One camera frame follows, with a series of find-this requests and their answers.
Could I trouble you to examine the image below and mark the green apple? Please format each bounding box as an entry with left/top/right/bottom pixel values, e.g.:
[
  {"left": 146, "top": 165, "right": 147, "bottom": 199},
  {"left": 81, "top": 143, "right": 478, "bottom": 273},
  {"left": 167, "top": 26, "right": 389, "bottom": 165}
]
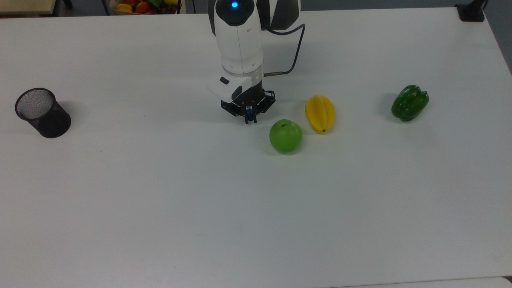
[{"left": 269, "top": 119, "right": 303, "bottom": 154}]

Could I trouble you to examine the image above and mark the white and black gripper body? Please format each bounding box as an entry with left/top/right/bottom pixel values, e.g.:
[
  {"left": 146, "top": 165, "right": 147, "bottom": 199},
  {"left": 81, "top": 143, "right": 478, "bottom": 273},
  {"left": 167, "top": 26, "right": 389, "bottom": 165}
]
[{"left": 206, "top": 74, "right": 276, "bottom": 117}]

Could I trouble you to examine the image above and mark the basket of toy fruit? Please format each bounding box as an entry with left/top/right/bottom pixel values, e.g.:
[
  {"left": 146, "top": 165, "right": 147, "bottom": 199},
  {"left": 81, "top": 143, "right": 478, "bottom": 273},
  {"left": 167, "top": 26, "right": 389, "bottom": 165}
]
[{"left": 110, "top": 0, "right": 183, "bottom": 16}]

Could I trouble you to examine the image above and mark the black stand base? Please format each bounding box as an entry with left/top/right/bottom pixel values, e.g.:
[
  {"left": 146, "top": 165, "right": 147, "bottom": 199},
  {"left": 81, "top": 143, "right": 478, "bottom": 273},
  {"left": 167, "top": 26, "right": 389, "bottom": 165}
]
[{"left": 455, "top": 0, "right": 486, "bottom": 22}]

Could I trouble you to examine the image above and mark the black mesh pen cup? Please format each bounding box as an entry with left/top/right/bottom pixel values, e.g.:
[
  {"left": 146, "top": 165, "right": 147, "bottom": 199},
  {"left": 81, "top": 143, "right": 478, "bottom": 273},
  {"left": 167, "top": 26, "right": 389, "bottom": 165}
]
[{"left": 15, "top": 88, "right": 72, "bottom": 139}]

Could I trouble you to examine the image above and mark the yellow starfruit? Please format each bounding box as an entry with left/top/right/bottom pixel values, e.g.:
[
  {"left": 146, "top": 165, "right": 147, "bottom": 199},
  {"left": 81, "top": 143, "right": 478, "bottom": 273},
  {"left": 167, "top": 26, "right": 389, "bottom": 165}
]
[{"left": 305, "top": 95, "right": 336, "bottom": 134}]

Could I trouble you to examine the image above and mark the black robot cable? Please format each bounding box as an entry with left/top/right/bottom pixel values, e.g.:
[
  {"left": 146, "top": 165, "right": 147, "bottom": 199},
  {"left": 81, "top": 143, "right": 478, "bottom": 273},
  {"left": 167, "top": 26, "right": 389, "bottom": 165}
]
[{"left": 262, "top": 23, "right": 306, "bottom": 77}]

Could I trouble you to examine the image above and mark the light wooden board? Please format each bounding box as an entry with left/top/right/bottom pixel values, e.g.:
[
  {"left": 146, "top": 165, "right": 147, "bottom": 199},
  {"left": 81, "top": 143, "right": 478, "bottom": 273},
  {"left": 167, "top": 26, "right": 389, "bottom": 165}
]
[{"left": 0, "top": 0, "right": 57, "bottom": 16}]

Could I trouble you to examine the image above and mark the green bell pepper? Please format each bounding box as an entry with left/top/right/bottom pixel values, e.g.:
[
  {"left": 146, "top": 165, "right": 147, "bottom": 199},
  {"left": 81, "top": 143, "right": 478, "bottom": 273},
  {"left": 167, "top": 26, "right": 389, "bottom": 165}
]
[{"left": 391, "top": 85, "right": 430, "bottom": 122}]

